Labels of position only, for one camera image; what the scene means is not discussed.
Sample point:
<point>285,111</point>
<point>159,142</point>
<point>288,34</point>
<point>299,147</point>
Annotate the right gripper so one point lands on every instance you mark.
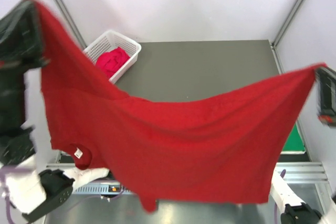
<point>326,93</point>

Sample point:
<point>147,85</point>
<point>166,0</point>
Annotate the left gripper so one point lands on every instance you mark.
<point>20,39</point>

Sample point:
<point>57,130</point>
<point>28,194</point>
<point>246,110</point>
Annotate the dark red t shirt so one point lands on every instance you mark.
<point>220,149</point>

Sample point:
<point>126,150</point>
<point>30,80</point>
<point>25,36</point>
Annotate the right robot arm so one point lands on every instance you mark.
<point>293,209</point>

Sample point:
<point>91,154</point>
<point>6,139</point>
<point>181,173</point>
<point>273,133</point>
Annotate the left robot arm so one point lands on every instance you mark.
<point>33,193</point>

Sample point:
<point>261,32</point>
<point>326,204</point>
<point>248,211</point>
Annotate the folded green t shirt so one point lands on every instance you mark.
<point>294,141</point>

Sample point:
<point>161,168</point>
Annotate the folded white t shirt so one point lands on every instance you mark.
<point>293,152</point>

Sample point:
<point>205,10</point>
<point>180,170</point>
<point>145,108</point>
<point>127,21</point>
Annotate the white plastic basket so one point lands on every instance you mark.
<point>111,40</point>

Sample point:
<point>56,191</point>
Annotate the pink red t shirt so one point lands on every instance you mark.
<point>110,62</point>

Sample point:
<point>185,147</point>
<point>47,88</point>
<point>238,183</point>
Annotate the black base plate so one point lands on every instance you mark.
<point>64,158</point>

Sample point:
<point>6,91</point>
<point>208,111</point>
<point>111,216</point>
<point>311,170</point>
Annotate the grey slotted cable duct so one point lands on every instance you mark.
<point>102,189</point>

